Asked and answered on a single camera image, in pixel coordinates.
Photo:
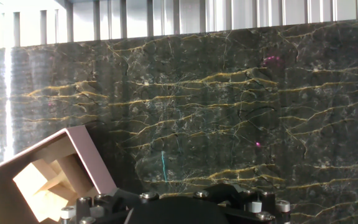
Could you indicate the black marble pattern mat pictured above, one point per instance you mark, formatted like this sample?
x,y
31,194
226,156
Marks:
x,y
228,109

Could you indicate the pink gift box base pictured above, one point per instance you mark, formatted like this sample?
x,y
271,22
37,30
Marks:
x,y
95,161

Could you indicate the large wooden cube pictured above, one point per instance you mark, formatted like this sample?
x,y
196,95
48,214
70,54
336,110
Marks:
x,y
73,174

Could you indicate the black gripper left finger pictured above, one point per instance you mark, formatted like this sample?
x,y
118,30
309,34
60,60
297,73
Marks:
x,y
104,205

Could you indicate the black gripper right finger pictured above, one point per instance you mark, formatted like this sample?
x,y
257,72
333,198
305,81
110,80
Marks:
x,y
253,205

